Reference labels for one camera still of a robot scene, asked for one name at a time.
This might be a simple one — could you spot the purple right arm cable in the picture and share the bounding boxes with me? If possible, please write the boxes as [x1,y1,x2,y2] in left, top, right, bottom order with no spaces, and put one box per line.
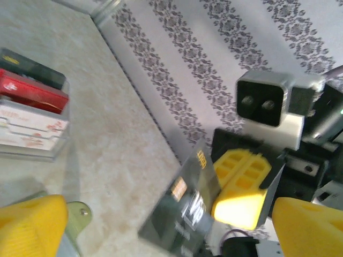
[219,65,343,243]

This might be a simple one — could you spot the green card holder clear sleeves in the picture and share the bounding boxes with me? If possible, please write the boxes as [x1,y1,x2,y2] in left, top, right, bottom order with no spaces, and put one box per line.
[63,200,94,257]

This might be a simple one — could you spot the clear acrylic card stand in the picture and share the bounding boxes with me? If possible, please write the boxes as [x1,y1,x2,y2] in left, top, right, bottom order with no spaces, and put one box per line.
[0,47,71,163]

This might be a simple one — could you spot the white card red print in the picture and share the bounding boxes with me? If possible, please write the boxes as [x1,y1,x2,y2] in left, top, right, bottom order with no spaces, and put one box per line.
[0,104,68,153]

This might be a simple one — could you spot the black VIP card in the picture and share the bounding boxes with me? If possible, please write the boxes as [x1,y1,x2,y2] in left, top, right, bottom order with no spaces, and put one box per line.
[138,139,223,256]
[0,48,67,91]

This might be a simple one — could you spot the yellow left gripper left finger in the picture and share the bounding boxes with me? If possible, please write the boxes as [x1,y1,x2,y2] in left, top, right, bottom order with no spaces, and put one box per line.
[0,194,69,257]

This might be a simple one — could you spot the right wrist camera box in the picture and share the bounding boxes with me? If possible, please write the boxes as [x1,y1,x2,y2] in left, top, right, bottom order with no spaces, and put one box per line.
[235,70,322,150]

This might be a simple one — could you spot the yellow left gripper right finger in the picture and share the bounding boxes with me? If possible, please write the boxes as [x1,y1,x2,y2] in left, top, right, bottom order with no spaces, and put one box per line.
[272,197,343,257]

